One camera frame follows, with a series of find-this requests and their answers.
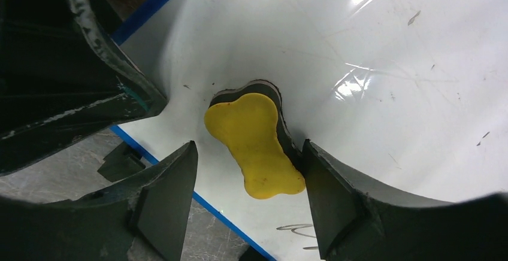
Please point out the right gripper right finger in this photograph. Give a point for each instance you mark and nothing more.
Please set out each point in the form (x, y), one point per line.
(357, 217)

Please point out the yellow bone shaped eraser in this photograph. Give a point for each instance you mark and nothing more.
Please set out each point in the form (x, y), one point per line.
(249, 122)

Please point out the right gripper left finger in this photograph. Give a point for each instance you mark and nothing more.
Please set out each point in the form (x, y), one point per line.
(143, 217)

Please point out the blue framed whiteboard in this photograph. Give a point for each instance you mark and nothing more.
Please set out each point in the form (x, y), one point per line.
(410, 92)

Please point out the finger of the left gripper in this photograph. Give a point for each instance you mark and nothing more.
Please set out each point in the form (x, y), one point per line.
(63, 78)

